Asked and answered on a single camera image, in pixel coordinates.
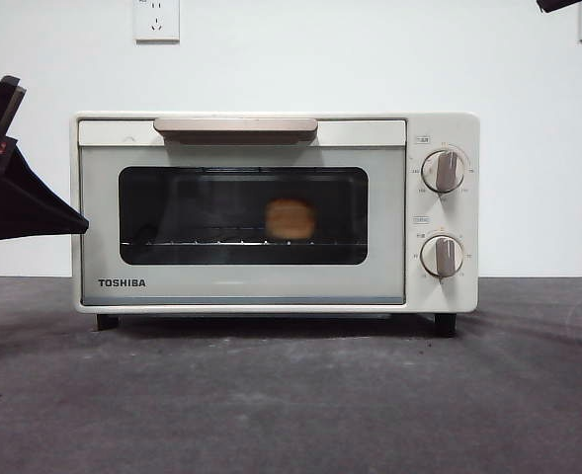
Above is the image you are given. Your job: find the glass oven door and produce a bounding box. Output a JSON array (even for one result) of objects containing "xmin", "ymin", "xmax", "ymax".
[{"xmin": 76, "ymin": 118, "xmax": 408, "ymax": 307}]

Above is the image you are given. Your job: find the golden bread loaf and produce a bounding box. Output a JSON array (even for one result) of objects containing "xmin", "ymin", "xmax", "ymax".
[{"xmin": 264, "ymin": 197, "xmax": 319, "ymax": 238}]

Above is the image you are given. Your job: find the white Toshiba toaster oven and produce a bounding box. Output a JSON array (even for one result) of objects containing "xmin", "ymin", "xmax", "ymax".
[{"xmin": 69, "ymin": 111, "xmax": 480, "ymax": 338}]

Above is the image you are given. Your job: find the beige temperature knob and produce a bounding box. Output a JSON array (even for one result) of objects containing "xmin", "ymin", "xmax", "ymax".
[{"xmin": 421, "ymin": 149, "xmax": 467, "ymax": 194}]

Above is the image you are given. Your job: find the beige timer knob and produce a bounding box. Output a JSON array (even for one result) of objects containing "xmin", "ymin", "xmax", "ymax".
[{"xmin": 420, "ymin": 235, "xmax": 465, "ymax": 277}]

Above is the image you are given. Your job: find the metal wire oven rack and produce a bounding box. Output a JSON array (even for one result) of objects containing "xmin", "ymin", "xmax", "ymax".
[{"xmin": 122, "ymin": 239, "xmax": 366, "ymax": 247}]

